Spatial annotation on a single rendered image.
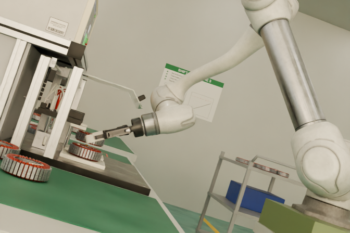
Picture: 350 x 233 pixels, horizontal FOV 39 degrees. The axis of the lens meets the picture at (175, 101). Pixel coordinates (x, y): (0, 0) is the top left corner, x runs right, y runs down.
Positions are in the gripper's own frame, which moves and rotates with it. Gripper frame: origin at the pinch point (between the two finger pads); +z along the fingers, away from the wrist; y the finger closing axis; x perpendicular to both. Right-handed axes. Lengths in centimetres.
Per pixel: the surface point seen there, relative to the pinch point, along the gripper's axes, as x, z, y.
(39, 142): 3.5, 15.5, -28.3
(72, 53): 27, -1, -46
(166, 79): 35, -106, 509
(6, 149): 5, 19, -62
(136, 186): -15.5, -11.6, -43.8
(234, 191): -86, -106, 239
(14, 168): 1, 15, -80
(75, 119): 8.1, 2.8, -27.9
